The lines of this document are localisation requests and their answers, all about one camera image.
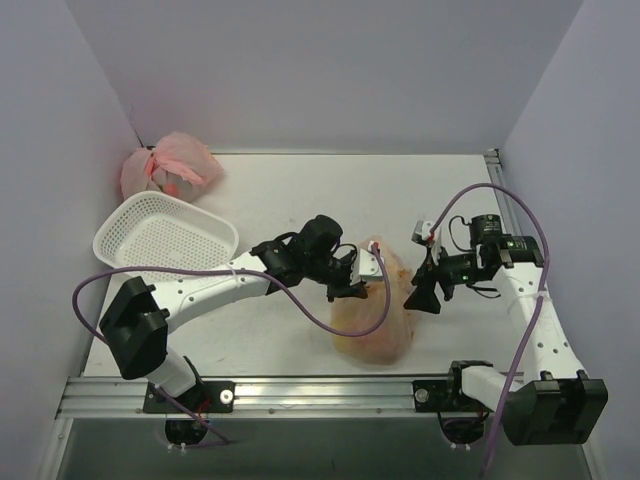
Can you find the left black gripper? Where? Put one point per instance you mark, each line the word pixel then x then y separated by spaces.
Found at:
pixel 345 288

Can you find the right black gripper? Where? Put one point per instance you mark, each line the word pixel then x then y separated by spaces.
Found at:
pixel 439 278

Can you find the banana print plastic bag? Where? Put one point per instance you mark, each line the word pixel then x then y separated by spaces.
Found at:
pixel 393 339

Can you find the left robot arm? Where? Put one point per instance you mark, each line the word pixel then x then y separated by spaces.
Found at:
pixel 141 316

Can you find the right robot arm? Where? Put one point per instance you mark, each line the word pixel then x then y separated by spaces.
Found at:
pixel 556 401

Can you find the pink plastic bag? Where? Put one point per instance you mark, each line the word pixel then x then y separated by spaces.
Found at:
pixel 179 166

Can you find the white perforated plastic basket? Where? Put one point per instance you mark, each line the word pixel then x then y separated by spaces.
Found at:
pixel 154 229

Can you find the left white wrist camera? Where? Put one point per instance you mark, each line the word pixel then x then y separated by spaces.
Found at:
pixel 367 265

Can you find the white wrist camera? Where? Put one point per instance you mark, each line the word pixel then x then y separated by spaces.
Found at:
pixel 367 265
pixel 428 236

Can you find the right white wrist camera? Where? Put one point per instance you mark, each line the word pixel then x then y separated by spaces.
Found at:
pixel 428 236

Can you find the aluminium right rail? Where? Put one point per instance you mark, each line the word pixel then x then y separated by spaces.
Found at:
pixel 506 205

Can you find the aluminium rail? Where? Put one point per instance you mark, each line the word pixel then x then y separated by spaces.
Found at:
pixel 506 205
pixel 255 398

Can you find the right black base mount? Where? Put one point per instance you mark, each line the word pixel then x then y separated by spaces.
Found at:
pixel 461 419

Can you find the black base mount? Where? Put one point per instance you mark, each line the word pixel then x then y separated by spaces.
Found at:
pixel 461 419
pixel 188 424

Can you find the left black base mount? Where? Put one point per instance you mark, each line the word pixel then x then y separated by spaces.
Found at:
pixel 188 424

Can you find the aluminium front rail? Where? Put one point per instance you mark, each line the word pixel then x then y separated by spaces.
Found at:
pixel 255 398

